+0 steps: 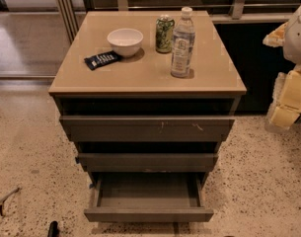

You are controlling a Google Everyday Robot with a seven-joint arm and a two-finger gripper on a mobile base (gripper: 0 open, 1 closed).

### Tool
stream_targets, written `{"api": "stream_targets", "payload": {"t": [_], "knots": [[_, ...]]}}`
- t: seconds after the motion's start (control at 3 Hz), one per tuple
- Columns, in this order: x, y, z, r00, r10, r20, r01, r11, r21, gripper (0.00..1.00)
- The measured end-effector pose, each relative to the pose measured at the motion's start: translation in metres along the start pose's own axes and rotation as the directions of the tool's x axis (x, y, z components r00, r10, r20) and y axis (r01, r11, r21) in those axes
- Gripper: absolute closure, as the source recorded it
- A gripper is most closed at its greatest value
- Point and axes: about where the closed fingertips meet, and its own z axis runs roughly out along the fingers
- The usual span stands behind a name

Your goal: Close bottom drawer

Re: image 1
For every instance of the grey drawer cabinet beige top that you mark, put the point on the grey drawer cabinet beige top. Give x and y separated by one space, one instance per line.
143 86

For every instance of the grey middle drawer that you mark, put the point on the grey middle drawer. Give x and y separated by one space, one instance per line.
148 162

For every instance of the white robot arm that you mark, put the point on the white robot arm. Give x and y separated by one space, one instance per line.
288 36

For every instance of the grey bottom drawer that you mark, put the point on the grey bottom drawer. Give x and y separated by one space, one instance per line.
147 197

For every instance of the clear plastic water bottle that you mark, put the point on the clear plastic water bottle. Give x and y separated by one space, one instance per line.
182 44

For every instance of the yellow-white gripper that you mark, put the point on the yellow-white gripper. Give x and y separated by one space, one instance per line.
297 39

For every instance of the grey top drawer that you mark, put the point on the grey top drawer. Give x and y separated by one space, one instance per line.
146 129

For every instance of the black cylinder object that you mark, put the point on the black cylinder object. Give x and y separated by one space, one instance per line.
53 229

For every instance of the grey metal rod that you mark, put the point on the grey metal rod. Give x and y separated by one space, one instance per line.
7 195

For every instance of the white ceramic bowl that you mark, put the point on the white ceramic bowl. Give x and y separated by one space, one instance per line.
125 42

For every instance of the grey drawer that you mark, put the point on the grey drawer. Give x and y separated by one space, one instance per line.
146 129
147 197
148 162

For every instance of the dark blue snack packet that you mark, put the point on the dark blue snack packet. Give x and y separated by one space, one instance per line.
102 59

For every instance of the green drink can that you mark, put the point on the green drink can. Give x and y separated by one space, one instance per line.
164 31

